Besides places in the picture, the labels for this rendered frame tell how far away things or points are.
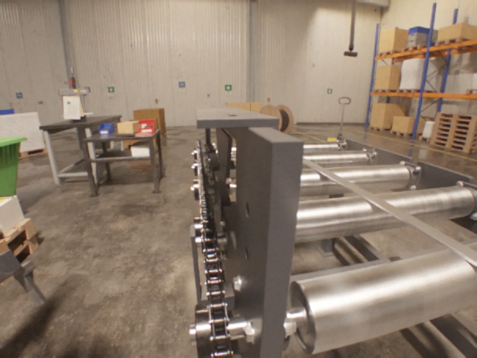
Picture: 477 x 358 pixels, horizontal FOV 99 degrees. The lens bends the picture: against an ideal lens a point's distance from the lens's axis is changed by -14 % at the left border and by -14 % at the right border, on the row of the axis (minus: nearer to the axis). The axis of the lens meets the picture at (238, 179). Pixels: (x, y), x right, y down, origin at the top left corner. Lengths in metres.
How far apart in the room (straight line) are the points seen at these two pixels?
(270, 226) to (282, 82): 11.41
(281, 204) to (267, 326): 0.14
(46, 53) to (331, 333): 12.55
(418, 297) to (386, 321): 0.07
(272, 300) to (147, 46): 11.11
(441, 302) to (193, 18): 11.25
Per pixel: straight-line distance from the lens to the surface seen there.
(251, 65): 11.04
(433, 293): 0.51
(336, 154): 1.35
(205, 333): 0.37
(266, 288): 0.24
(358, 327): 0.42
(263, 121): 0.26
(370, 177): 1.10
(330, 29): 12.95
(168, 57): 11.02
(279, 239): 0.21
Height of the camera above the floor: 1.19
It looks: 19 degrees down
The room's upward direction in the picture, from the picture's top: straight up
